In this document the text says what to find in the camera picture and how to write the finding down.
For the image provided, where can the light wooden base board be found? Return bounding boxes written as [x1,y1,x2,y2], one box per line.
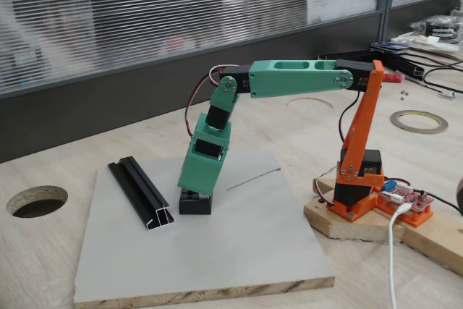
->
[303,198,406,243]

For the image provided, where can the black slotted holder block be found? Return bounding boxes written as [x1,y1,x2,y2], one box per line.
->
[178,187,212,216]

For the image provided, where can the grey plywood board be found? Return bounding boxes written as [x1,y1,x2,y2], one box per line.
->
[73,150,336,305]

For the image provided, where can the glass partition with blinds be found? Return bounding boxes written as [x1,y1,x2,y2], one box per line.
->
[0,0,463,99]

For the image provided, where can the small red plastic part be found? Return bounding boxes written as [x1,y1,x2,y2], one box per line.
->
[379,72,403,84]

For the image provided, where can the flat blue box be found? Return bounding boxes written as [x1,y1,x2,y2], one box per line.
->
[371,42,412,51]

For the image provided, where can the red controller circuit board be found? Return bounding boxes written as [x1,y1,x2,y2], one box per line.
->
[378,177,434,213]

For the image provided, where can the orange controller board holder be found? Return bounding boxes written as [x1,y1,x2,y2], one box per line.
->
[375,200,435,229]

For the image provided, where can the white plastic parts pile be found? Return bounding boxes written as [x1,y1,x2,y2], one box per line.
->
[390,32,460,53]

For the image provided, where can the long wooden plank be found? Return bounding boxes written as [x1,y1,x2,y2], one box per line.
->
[375,207,463,276]

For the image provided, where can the black and white bundle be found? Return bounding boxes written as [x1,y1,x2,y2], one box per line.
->
[410,14,463,41]

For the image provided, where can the dark round object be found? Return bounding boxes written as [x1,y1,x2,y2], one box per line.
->
[454,177,463,216]

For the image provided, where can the red white black gripper wire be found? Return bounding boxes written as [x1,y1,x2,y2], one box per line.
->
[184,65,229,140]

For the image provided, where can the black aluminium profile rail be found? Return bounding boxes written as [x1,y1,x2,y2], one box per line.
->
[107,156,175,232]

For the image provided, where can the red white black base wire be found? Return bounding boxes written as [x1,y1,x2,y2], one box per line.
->
[313,166,339,206]

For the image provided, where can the black shoulder servo wire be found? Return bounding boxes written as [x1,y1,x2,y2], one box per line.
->
[339,90,362,143]

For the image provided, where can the black metal frame profile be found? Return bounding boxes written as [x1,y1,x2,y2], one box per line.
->
[370,48,426,82]
[318,50,375,63]

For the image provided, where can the flat tape roll ring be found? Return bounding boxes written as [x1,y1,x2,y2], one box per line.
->
[389,109,449,135]

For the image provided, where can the white USB cable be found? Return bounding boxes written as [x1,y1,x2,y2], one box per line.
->
[388,203,412,309]

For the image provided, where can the thin black looped cable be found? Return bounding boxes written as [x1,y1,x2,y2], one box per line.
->
[422,61,463,95]

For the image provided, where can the black power cable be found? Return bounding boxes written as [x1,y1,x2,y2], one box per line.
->
[412,187,463,216]

